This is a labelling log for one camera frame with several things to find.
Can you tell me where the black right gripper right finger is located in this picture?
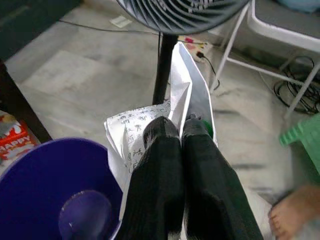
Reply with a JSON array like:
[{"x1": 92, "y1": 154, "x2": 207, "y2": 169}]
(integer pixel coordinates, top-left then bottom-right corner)
[{"x1": 181, "y1": 119, "x2": 265, "y2": 240}]

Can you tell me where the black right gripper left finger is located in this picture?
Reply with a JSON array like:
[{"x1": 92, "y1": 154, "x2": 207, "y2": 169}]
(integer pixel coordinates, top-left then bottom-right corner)
[{"x1": 116, "y1": 116, "x2": 187, "y2": 240}]

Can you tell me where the white paper sheet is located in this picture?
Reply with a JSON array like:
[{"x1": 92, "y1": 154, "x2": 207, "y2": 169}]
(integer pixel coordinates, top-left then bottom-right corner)
[{"x1": 103, "y1": 41, "x2": 220, "y2": 223}]

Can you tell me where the person with bare legs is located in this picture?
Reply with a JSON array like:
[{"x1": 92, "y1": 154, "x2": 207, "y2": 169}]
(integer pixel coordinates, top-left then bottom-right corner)
[{"x1": 267, "y1": 184, "x2": 320, "y2": 240}]

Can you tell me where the green plastic stool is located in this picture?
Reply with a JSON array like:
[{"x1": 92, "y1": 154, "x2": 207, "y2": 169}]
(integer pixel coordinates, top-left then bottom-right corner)
[{"x1": 278, "y1": 113, "x2": 320, "y2": 185}]

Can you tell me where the purple plastic bin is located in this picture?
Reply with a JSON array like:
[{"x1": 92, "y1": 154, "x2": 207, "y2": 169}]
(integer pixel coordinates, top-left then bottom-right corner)
[{"x1": 0, "y1": 137, "x2": 125, "y2": 240}]

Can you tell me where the black standing fan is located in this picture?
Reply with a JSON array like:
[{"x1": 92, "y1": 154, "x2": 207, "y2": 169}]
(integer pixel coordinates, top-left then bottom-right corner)
[{"x1": 116, "y1": 0, "x2": 251, "y2": 105}]

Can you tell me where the colourful power strip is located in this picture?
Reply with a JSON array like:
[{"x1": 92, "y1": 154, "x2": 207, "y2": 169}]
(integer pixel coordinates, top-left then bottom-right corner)
[{"x1": 183, "y1": 36, "x2": 210, "y2": 60}]

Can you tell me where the red printed box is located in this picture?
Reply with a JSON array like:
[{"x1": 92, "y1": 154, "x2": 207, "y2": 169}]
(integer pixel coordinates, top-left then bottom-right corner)
[{"x1": 0, "y1": 111, "x2": 42, "y2": 166}]

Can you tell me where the dark wooden furniture leg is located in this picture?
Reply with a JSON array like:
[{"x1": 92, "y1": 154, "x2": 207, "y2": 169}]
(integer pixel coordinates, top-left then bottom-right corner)
[{"x1": 0, "y1": 58, "x2": 53, "y2": 145}]

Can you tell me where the white floor label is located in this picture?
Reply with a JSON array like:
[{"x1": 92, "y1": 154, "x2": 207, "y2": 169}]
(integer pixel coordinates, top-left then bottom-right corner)
[{"x1": 109, "y1": 15, "x2": 133, "y2": 28}]

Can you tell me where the black plug with cable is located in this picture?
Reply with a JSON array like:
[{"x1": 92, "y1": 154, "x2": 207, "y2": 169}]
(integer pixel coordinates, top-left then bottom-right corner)
[{"x1": 196, "y1": 51, "x2": 221, "y2": 91}]

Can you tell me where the black cable bundle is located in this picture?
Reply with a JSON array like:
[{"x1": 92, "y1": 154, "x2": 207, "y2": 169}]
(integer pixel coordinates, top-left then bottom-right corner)
[{"x1": 273, "y1": 56, "x2": 320, "y2": 114}]

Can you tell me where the thin black floor cable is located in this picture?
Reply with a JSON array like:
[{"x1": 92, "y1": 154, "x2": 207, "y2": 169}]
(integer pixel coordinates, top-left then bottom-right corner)
[{"x1": 58, "y1": 19, "x2": 161, "y2": 35}]

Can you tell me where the white metal frame chair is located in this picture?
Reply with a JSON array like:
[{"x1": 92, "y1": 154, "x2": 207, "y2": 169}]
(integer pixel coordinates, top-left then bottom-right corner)
[{"x1": 209, "y1": 0, "x2": 320, "y2": 121}]

